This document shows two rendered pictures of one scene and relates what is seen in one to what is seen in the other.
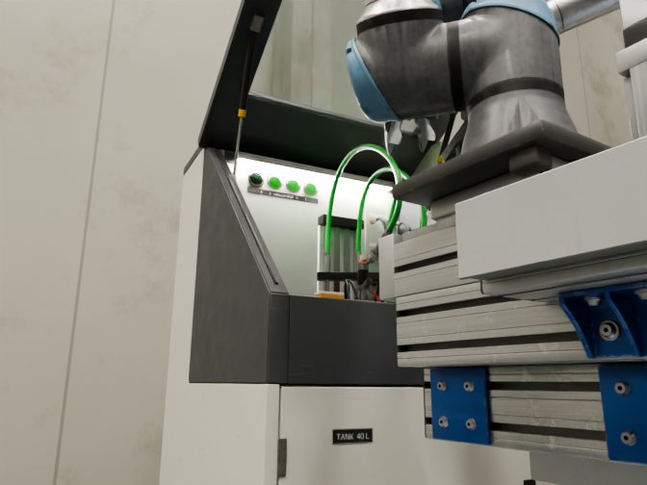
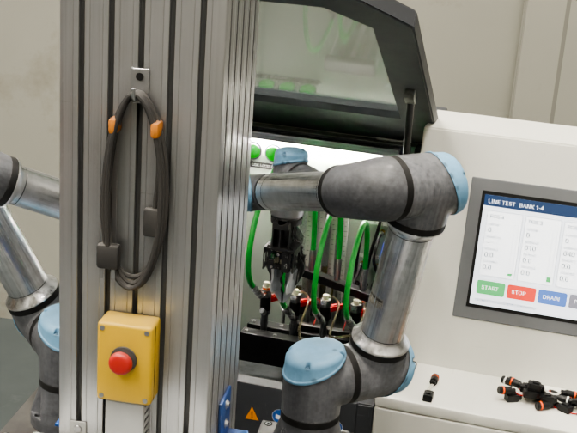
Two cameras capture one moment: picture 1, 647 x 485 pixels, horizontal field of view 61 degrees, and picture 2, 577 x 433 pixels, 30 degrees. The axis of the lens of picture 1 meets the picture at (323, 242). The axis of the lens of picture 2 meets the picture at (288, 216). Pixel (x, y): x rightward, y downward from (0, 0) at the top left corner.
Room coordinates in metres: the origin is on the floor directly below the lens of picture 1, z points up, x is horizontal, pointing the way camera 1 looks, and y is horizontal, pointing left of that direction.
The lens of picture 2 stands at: (-0.59, -1.83, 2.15)
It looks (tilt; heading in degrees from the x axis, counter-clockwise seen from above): 18 degrees down; 41
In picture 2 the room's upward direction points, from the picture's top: 4 degrees clockwise
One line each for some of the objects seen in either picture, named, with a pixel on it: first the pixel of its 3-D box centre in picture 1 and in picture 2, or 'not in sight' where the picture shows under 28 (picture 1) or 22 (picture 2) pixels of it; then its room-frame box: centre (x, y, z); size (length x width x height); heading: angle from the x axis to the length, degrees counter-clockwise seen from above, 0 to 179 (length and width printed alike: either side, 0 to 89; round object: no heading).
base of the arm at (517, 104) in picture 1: (517, 139); (68, 396); (0.62, -0.24, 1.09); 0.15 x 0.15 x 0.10
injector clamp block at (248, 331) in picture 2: not in sight; (305, 361); (1.42, -0.21, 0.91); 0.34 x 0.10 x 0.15; 117
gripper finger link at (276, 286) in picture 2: not in sight; (275, 284); (1.13, -0.34, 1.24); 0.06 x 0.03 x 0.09; 26
